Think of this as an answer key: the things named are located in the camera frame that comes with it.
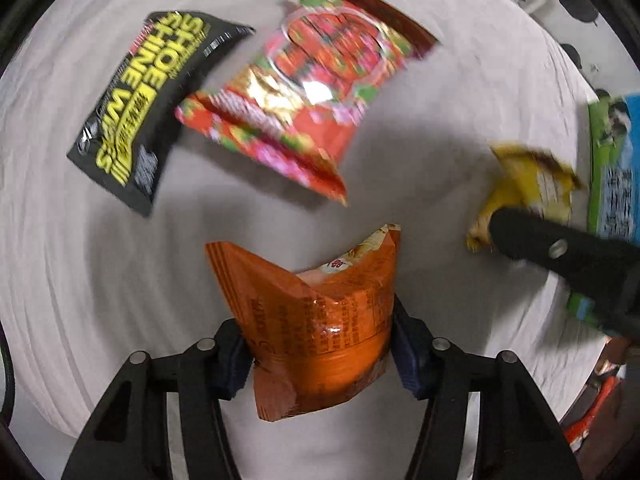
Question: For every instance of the green and blue box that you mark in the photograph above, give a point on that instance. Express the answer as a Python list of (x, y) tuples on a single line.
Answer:
[(612, 170)]

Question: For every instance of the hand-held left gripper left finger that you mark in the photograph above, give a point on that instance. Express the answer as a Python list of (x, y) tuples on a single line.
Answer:
[(233, 366)]

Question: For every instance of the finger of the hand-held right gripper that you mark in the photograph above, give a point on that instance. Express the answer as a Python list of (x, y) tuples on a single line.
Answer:
[(560, 250)]

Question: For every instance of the red floral snack packet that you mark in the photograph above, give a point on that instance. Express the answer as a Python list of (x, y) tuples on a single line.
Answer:
[(310, 95)]

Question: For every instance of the orange snack packet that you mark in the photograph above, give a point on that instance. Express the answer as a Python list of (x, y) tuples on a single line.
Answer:
[(320, 330)]

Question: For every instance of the yellow snack packet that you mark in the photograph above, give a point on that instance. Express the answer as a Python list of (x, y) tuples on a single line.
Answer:
[(525, 180)]

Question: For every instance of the black wipes packet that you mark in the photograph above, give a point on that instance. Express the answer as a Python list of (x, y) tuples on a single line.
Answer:
[(150, 105)]

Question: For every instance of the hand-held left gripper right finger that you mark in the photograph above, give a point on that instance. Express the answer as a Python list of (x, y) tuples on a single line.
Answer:
[(406, 360)]

